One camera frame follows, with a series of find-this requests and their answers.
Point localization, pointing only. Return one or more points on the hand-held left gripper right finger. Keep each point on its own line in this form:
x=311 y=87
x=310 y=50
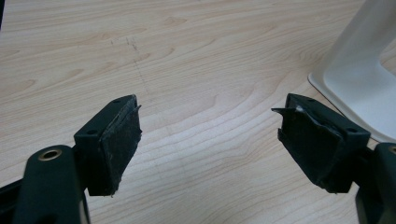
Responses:
x=317 y=146

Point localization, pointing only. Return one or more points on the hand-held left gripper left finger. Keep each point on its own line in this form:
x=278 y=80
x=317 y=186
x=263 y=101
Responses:
x=107 y=146

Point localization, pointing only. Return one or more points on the white plastic stand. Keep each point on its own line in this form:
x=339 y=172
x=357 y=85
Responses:
x=358 y=71

